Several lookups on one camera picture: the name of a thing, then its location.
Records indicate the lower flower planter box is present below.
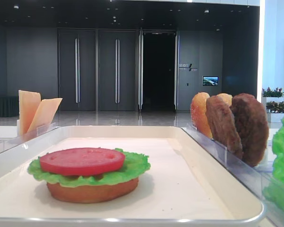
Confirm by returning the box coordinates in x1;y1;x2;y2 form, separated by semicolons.
266;101;284;122

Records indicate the white serving tray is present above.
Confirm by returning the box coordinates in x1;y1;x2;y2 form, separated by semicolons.
0;126;266;227

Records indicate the clear acrylic rack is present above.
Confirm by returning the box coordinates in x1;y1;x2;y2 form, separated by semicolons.
0;120;58;153
183;124;284;227

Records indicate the rear sesame bun half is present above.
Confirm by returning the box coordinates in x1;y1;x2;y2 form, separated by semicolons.
217;93;232;107

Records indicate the green lettuce leaf on tray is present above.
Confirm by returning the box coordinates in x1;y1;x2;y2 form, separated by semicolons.
27;148;151;188

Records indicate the wall display screen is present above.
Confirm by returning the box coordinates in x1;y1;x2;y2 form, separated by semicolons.
202;77;219;86

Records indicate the leaning orange cheese slice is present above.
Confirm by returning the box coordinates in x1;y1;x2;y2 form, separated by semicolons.
27;98;62;132

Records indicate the front sesame bun half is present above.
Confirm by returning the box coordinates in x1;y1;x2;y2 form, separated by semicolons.
190;92;213;139

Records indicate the flower planter box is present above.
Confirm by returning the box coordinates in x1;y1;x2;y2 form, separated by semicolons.
261;87;284;113
266;101;284;122

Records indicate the sesame bun half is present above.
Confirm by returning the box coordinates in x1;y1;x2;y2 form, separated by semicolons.
190;92;213;139
217;93;232;107

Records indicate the clear left acrylic rack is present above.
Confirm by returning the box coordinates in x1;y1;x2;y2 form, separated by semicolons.
0;120;58;153

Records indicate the bottom bun slice on tray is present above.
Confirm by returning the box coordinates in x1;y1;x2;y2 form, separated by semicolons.
46;177;139;204

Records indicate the red tomato slice on tray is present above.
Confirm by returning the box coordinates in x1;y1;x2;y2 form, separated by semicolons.
39;148;125;176

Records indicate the tall orange cheese slice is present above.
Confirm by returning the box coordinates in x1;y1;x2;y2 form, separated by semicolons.
18;90;41;135

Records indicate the clear right acrylic rack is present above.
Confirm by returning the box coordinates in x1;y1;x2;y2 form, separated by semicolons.
183;124;284;227

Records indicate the green lettuce leaf in rack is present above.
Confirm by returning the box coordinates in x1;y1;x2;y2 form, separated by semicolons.
263;118;284;212

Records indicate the brown meat patty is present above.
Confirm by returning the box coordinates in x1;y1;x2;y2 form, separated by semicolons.
205;96;243;159
231;93;269;167

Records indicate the upper flower planter box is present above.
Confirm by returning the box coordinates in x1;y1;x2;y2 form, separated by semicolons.
261;87;284;113

